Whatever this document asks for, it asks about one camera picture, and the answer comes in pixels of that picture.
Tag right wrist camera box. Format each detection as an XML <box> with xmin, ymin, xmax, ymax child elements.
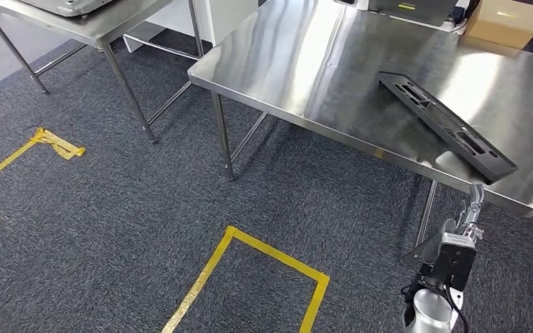
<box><xmin>420</xmin><ymin>232</ymin><xmax>478</xmax><ymax>293</ymax></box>

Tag white panel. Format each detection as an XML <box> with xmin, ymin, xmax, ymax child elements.
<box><xmin>123</xmin><ymin>0</ymin><xmax>259</xmax><ymax>53</ymax></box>

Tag black laptop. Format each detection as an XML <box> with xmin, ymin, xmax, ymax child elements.
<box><xmin>368</xmin><ymin>0</ymin><xmax>459</xmax><ymax>27</ymax></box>

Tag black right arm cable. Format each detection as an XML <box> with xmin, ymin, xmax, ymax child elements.
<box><xmin>444</xmin><ymin>284</ymin><xmax>470</xmax><ymax>333</ymax></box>

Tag brown cardboard box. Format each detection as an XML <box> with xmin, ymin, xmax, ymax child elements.
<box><xmin>464</xmin><ymin>0</ymin><xmax>533</xmax><ymax>51</ymax></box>

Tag yellow floor tape square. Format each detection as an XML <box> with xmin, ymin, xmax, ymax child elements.
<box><xmin>0</xmin><ymin>128</ymin><xmax>87</xmax><ymax>227</ymax></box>

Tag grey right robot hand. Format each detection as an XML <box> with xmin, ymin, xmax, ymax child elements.
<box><xmin>400</xmin><ymin>182</ymin><xmax>486</xmax><ymax>266</ymax></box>

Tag white desk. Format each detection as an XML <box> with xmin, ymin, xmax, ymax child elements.
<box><xmin>356</xmin><ymin>0</ymin><xmax>472</xmax><ymax>34</ymax></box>

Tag grey metal panel part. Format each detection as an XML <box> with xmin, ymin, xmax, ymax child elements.
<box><xmin>18</xmin><ymin>0</ymin><xmax>116</xmax><ymax>18</ymax></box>

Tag stainless steel table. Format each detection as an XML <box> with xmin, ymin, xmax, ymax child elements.
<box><xmin>0</xmin><ymin>0</ymin><xmax>205</xmax><ymax>145</ymax></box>

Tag black plastic plate holder part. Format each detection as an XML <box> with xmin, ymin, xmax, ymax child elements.
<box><xmin>378</xmin><ymin>71</ymin><xmax>518</xmax><ymax>185</ymax></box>

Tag stainless steel workbench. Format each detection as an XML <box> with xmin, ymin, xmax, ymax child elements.
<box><xmin>187</xmin><ymin>0</ymin><xmax>533</xmax><ymax>247</ymax></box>

